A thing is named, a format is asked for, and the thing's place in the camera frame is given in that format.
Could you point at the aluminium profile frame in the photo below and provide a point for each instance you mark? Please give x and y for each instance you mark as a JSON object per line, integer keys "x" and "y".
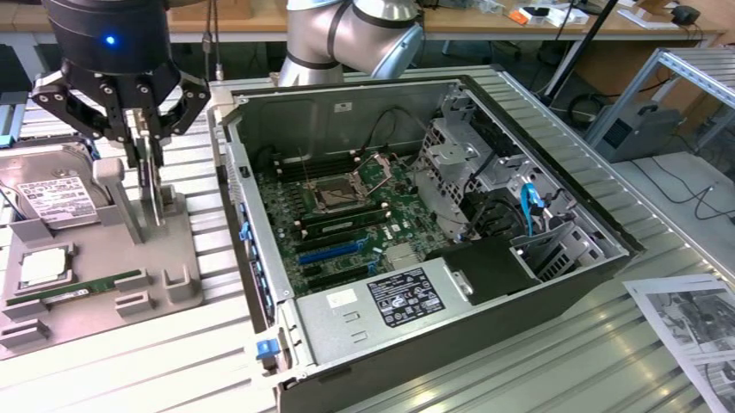
{"x": 688, "y": 64}

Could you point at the silver CPU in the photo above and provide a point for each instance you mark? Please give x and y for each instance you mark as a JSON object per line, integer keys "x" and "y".
{"x": 43, "y": 266}

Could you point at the black power adapter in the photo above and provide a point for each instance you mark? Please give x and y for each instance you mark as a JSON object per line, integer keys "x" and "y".
{"x": 686, "y": 14}

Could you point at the black plastic air shroud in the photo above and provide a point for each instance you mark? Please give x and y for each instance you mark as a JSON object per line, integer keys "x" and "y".
{"x": 488, "y": 271}

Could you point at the grey box device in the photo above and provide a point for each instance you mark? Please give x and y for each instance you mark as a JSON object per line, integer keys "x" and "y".
{"x": 638, "y": 133}

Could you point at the wooden desk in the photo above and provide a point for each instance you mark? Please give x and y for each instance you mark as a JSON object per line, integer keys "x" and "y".
{"x": 488, "y": 23}

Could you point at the open PC case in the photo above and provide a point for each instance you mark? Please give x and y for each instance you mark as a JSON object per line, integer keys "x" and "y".
{"x": 516, "y": 322}

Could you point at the blue expansion slot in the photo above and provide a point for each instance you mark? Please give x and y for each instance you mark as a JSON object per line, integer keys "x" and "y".
{"x": 327, "y": 254}

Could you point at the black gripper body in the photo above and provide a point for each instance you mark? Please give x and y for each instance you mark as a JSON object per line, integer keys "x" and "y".
{"x": 109, "y": 38}

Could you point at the orange white small box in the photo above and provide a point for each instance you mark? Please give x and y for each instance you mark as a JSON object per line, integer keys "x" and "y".
{"x": 526, "y": 16}

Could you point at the black stand pole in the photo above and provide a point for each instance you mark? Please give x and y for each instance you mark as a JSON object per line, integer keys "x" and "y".
{"x": 580, "y": 47}

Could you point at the graphics card with black shroud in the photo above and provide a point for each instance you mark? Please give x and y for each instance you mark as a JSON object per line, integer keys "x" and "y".
{"x": 151, "y": 193}

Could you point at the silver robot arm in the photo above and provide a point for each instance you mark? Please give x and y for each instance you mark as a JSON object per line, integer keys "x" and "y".
{"x": 321, "y": 34}

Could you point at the metal socket cover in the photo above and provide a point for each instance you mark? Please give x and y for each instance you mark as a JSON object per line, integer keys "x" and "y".
{"x": 376, "y": 172}

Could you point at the silver chipset heatsink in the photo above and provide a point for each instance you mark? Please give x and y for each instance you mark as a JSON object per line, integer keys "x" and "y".
{"x": 404, "y": 257}

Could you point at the CPU socket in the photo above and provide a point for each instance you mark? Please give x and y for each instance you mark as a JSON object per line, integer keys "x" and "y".
{"x": 332, "y": 195}

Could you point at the black RAM stick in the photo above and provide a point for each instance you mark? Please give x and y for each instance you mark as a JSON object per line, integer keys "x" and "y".
{"x": 344, "y": 223}

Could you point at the grey parts rack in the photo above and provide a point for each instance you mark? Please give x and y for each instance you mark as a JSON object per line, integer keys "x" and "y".
{"x": 115, "y": 258}

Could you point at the green RAM stick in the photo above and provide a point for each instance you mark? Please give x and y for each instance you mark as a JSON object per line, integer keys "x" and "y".
{"x": 75, "y": 292}

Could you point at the thin locking lever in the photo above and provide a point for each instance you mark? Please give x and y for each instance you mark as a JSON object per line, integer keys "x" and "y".
{"x": 305, "y": 168}

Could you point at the grey power supply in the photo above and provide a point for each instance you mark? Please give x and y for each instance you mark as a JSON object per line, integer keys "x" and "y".
{"x": 332, "y": 327}

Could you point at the long black expansion slot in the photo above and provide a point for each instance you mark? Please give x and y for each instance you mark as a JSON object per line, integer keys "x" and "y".
{"x": 321, "y": 245}
{"x": 339, "y": 274}
{"x": 344, "y": 285}

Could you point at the blue case latch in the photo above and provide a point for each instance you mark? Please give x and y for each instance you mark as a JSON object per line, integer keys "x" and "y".
{"x": 265, "y": 349}

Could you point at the printed paper sheet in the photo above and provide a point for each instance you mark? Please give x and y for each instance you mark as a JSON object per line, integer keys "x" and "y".
{"x": 683, "y": 327}

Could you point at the green motherboard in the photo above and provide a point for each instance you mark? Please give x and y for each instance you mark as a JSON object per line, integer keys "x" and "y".
{"x": 396, "y": 202}

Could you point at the silver drive cage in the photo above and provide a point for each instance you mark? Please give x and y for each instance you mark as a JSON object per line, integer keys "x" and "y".
{"x": 451, "y": 163}

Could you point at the hard disk with blue carrier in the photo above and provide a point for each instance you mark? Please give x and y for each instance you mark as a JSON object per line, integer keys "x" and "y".
{"x": 55, "y": 198}

